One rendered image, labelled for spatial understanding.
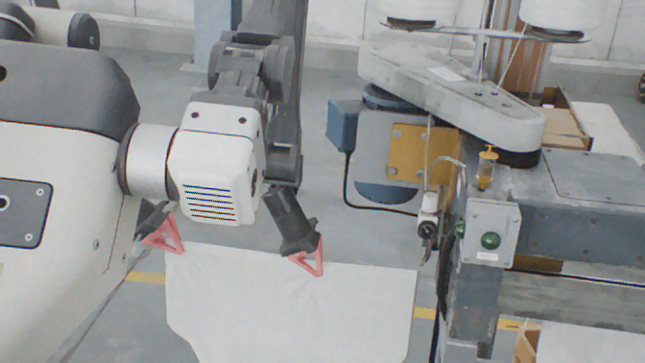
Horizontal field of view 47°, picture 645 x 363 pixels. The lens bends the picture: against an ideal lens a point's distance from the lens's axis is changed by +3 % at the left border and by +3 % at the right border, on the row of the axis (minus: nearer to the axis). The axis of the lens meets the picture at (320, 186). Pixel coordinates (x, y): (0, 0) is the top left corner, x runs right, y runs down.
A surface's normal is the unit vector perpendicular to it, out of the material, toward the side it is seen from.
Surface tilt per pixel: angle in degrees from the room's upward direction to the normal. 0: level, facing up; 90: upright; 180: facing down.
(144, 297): 0
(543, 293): 90
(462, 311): 90
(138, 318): 0
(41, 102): 50
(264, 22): 30
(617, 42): 90
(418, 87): 90
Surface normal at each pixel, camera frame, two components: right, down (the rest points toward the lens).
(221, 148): -0.01, -0.57
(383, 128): -0.13, 0.42
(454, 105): -0.85, 0.18
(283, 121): -0.11, 0.11
